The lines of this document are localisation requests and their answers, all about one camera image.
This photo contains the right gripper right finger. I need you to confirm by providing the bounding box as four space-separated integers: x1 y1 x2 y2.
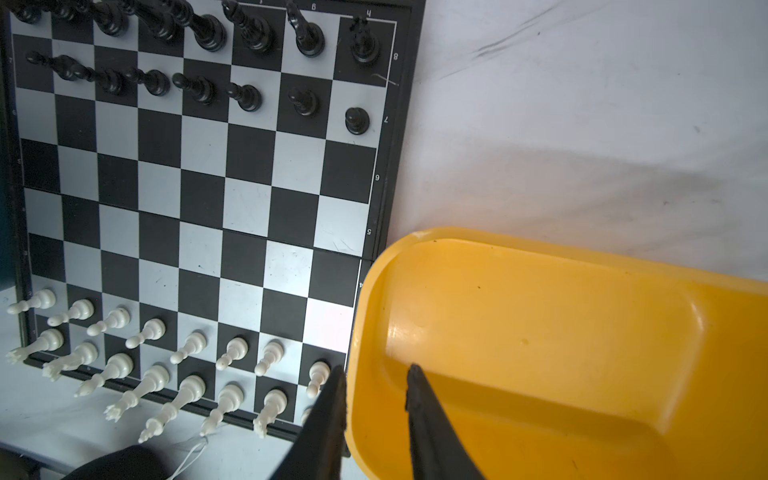
405 364 484 479

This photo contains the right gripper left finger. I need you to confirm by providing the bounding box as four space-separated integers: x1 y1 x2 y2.
271 366 347 479

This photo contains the yellow plastic tray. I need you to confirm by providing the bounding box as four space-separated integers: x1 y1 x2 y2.
346 227 767 479

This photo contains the black and white chessboard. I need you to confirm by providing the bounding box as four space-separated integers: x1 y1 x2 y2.
1 1 425 441

